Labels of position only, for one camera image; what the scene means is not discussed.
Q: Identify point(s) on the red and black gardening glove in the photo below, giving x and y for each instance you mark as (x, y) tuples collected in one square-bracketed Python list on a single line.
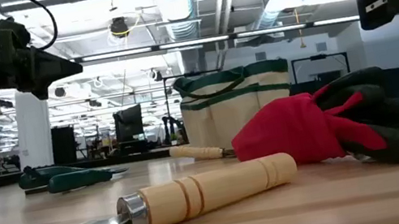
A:
[(289, 133)]

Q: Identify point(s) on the long ceiling light strip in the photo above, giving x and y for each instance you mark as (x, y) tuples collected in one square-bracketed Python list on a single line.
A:
[(191, 42)]

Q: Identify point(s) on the small potted plant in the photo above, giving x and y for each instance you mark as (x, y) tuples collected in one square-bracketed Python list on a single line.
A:
[(174, 138)]

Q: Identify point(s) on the black background monitor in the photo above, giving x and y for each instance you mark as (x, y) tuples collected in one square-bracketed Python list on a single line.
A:
[(128, 122), (395, 83)]

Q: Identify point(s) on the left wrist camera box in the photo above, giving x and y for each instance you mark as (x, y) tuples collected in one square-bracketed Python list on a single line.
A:
[(9, 38)]

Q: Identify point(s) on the beige canvas bag green trim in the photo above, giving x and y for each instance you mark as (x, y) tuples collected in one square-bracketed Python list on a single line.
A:
[(225, 115)]

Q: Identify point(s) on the black cabinet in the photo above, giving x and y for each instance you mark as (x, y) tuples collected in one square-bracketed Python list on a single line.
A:
[(63, 144)]

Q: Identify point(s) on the black rectangular stand frame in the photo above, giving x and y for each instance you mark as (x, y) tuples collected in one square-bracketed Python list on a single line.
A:
[(317, 57)]

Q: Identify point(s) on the white pillar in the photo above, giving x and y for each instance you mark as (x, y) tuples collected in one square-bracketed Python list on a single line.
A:
[(33, 129)]

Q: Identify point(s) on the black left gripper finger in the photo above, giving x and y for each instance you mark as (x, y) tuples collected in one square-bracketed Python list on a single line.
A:
[(52, 70)]

